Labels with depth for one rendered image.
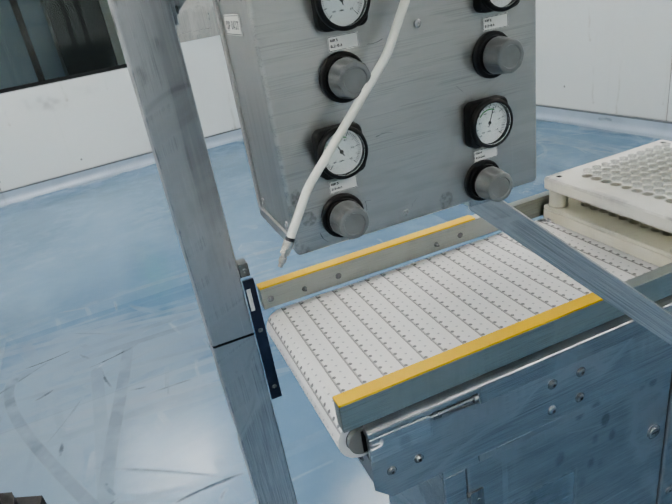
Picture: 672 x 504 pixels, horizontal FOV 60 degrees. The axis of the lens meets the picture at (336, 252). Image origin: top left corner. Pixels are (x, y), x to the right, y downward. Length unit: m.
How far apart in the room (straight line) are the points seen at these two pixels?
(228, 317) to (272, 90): 0.46
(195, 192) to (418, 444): 0.39
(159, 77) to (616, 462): 0.81
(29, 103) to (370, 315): 4.88
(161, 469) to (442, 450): 1.42
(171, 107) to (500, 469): 0.60
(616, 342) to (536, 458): 0.21
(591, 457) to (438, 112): 0.62
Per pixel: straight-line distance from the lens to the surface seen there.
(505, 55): 0.45
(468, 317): 0.72
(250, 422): 0.90
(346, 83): 0.39
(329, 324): 0.74
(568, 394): 0.73
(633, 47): 4.50
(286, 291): 0.79
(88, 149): 5.53
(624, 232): 0.87
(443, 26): 0.44
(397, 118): 0.43
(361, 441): 0.60
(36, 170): 5.53
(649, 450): 1.03
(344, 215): 0.40
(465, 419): 0.65
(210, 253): 0.75
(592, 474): 0.96
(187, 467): 1.95
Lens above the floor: 1.28
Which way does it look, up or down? 25 degrees down
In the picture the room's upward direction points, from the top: 10 degrees counter-clockwise
